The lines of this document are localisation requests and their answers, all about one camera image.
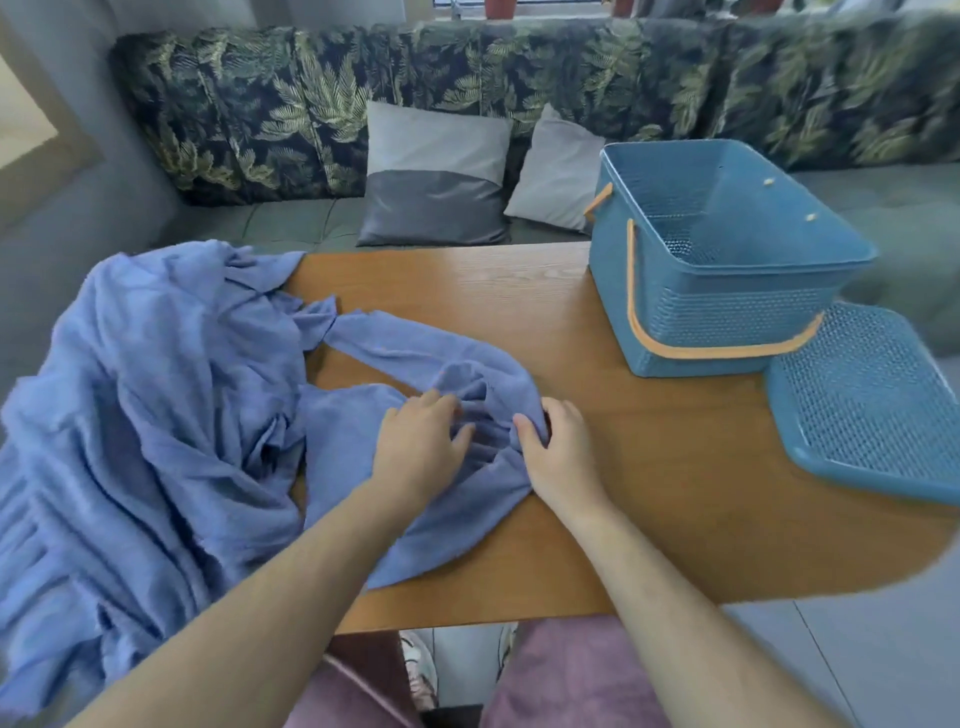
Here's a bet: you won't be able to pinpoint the blue plastic basket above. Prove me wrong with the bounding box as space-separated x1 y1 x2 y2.
584 138 879 378

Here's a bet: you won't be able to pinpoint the wooden table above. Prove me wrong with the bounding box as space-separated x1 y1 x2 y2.
283 241 960 637

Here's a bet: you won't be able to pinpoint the leaf print sofa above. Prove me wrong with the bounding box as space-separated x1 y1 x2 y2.
109 10 960 354

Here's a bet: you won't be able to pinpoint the person's white shoe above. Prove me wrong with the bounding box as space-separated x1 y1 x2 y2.
399 630 439 712

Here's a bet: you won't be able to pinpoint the person's left forearm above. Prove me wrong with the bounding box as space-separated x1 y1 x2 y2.
66 477 415 728

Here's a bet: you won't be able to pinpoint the blue perforated basket lid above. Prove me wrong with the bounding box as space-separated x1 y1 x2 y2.
765 301 960 507

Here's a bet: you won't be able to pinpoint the person's right hand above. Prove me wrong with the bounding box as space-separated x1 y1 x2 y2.
512 396 613 522

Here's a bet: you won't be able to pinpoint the person's right forearm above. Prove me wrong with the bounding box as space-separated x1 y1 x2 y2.
564 498 849 728

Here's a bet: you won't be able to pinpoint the two-tone grey cushion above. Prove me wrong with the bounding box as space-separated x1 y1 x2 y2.
356 100 514 248

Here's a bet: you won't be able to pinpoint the light grey cushion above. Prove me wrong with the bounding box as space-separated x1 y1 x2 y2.
503 103 607 234

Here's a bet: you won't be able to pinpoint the person's pink trousers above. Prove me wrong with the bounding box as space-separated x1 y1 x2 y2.
285 613 676 728

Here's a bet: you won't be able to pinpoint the blue fabric blanket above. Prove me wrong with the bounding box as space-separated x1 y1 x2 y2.
0 240 552 721

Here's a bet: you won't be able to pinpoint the person's left hand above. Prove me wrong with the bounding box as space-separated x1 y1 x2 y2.
366 388 478 513

